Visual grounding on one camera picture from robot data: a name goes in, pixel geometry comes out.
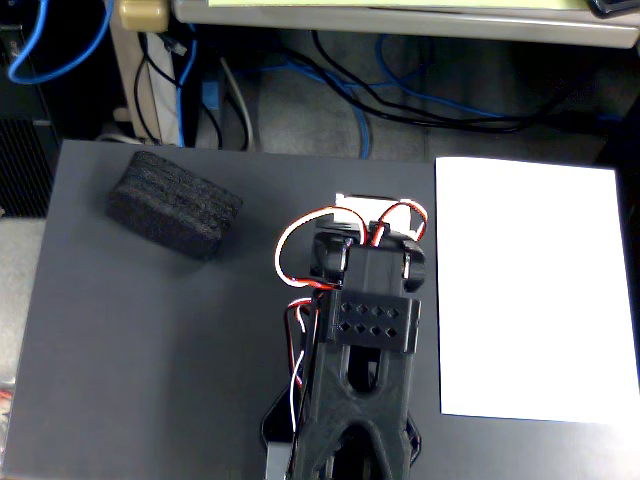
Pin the dark grey board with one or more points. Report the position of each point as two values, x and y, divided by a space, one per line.
150 350

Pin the beige desk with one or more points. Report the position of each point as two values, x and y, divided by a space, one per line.
400 25

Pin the grey network plug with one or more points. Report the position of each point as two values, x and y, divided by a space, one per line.
176 47

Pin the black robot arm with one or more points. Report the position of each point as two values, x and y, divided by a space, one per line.
370 320

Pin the black device on desk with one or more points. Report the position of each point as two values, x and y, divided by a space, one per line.
615 6

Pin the black computer tower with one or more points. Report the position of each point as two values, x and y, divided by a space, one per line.
25 165

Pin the beige plastic plug box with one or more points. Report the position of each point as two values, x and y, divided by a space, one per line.
142 15

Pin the blue connector block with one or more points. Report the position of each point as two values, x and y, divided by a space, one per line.
211 95

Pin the white paper sheet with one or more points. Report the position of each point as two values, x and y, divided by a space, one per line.
525 300

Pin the black foam cube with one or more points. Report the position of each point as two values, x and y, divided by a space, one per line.
170 205

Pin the grey table clamp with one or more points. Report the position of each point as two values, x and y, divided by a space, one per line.
277 460

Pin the beige desk leg panel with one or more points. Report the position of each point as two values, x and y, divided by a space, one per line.
160 100

